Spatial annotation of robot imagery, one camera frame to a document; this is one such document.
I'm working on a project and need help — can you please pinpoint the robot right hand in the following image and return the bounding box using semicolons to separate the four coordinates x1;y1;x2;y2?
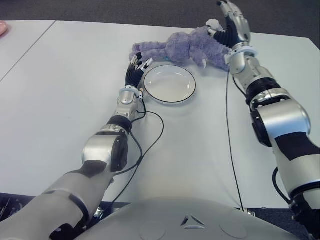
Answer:
206;0;252;48

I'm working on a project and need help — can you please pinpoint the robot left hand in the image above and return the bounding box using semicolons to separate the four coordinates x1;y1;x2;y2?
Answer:
124;51;154;88

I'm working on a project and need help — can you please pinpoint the purple plush doll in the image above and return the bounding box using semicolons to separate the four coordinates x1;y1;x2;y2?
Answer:
129;19;232;72

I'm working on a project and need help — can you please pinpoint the white plate with black rim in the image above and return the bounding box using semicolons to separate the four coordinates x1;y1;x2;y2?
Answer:
143;64;197;105

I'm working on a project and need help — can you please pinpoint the pink object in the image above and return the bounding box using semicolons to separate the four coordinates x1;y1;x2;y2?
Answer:
0;21;10;38

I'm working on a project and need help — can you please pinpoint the grey robot torso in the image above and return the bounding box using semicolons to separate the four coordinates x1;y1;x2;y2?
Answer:
72;197;301;240

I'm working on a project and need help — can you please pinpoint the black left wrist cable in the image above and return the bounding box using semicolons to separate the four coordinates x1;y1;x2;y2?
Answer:
111;96;165;203

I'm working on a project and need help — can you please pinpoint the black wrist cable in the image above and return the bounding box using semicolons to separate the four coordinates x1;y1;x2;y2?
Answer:
225;71;245;212
111;96;165;203

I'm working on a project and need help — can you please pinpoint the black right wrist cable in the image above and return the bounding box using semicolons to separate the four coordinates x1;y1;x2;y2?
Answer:
225;71;245;212

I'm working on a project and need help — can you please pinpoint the short black looped cable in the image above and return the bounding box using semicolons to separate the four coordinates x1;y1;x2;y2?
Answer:
272;166;292;201

